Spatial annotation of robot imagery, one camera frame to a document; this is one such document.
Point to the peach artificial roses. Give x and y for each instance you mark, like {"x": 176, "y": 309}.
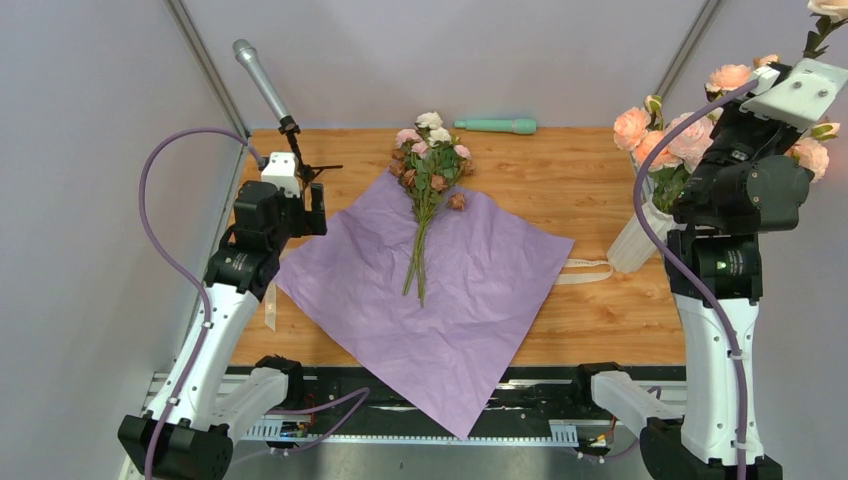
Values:
{"x": 640, "y": 129}

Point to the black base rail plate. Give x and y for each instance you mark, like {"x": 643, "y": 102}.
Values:
{"x": 526, "y": 398}

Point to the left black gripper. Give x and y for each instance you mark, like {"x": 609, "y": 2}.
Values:
{"x": 314, "y": 219}

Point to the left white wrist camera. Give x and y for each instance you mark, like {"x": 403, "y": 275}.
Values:
{"x": 282, "y": 172}

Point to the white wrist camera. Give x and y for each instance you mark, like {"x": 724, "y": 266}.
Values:
{"x": 796, "y": 95}
{"x": 282, "y": 172}

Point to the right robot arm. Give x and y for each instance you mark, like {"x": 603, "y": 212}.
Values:
{"x": 745, "y": 186}

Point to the pink and purple wrapping paper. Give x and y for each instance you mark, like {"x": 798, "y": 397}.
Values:
{"x": 443, "y": 344}

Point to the white ribbed vase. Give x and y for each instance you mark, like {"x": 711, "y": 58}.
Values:
{"x": 632, "y": 247}

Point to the pink flower bouquet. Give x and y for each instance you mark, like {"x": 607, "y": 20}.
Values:
{"x": 428, "y": 161}

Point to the teal cylindrical handle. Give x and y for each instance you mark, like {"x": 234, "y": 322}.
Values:
{"x": 520, "y": 126}

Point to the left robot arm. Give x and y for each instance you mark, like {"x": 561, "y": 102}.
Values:
{"x": 189, "y": 431}

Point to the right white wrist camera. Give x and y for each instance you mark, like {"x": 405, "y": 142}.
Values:
{"x": 796, "y": 95}

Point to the silver microphone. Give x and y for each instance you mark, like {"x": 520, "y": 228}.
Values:
{"x": 248, "y": 58}

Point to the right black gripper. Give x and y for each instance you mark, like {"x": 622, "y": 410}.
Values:
{"x": 731, "y": 112}

